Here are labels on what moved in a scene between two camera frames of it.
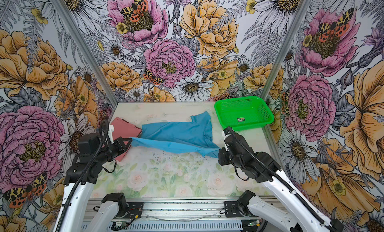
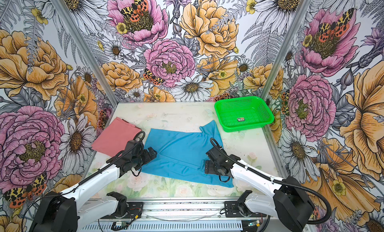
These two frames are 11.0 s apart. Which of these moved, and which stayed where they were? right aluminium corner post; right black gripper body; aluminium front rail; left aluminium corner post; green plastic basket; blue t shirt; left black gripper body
Moved: right black gripper body; left black gripper body; blue t shirt
Stayed: right aluminium corner post; left aluminium corner post; aluminium front rail; green plastic basket
